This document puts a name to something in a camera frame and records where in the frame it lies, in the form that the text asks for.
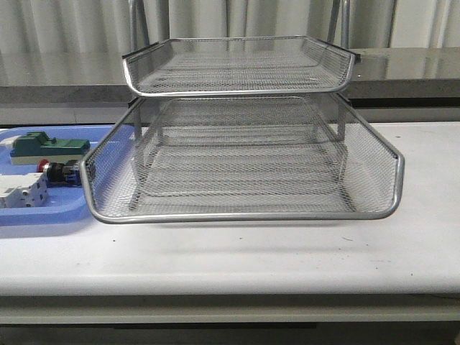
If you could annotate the red emergency stop push button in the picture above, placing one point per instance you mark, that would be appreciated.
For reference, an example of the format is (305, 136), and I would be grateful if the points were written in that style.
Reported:
(68, 173)

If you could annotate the silver mesh top tray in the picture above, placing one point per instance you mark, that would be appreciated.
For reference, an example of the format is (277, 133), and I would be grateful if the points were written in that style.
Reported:
(190, 67)

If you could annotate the blue plastic tray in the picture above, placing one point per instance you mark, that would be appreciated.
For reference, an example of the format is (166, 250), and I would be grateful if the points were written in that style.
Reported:
(64, 204)

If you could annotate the white circuit breaker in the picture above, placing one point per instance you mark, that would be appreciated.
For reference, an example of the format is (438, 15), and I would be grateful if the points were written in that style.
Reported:
(23, 191)

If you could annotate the green and beige electrical block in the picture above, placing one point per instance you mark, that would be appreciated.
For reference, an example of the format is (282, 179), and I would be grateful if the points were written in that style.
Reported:
(34, 146)

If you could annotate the grey metal rack frame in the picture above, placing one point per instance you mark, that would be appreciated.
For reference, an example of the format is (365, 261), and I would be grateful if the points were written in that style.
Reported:
(338, 35)

